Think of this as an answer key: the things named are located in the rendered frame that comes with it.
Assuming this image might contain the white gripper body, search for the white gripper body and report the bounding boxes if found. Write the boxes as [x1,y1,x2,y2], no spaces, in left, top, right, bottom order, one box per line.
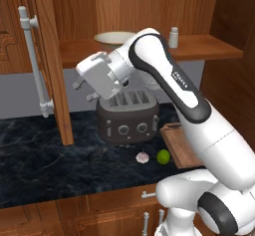
[75,51,126,102]

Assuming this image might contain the cream bowl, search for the cream bowl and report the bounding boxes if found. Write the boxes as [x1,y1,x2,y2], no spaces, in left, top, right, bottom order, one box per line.
[93,31,136,46]

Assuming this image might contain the pale garlic bulb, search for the pale garlic bulb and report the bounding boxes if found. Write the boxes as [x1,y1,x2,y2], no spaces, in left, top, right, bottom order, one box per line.
[134,149,150,164]

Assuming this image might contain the white condiment shaker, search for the white condiment shaker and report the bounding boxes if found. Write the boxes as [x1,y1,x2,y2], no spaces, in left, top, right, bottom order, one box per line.
[167,26,180,50]

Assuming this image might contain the closed wooden cabinet door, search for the closed wooden cabinet door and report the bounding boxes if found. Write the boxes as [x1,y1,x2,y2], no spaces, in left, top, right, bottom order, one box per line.
[0,0,38,76]

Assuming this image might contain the green lime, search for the green lime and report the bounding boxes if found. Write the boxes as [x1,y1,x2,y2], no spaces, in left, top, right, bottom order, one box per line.
[155,148,171,165]

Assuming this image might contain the wooden cutting board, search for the wooden cutting board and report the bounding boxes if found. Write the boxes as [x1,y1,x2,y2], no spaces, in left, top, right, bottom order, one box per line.
[159,122,204,170]

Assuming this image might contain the wooden base cabinet door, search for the wooden base cabinet door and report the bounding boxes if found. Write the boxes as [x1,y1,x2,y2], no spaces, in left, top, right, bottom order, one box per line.
[74,203,157,236]

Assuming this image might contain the plain wooden cabinet door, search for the plain wooden cabinet door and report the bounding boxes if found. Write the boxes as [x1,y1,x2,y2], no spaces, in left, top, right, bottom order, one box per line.
[198,0,255,154]

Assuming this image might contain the dark brown toaster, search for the dark brown toaster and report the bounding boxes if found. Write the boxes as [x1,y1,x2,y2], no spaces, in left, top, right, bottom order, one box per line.
[96,89,160,145]

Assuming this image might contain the wide wooden drawer front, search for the wide wooden drawer front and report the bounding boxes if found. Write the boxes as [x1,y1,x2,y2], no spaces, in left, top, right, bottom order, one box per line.
[0,196,88,236]

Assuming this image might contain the wooden cabinet door with handle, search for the wooden cabinet door with handle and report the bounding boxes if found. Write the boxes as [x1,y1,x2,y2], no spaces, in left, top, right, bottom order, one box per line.
[30,0,75,146]

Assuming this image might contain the long white door handle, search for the long white door handle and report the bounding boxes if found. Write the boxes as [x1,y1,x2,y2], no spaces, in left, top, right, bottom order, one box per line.
[17,5,55,119]

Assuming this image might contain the wooden wall cabinet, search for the wooden wall cabinet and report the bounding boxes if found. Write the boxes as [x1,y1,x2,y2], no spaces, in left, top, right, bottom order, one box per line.
[48,0,255,71]

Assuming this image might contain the short white drawer handle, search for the short white drawer handle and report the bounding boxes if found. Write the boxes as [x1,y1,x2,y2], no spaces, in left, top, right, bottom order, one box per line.
[140,190,157,200]

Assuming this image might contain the white base cabinet handle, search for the white base cabinet handle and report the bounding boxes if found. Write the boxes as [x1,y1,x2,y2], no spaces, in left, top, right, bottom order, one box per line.
[157,208,165,228]
[141,211,150,236]

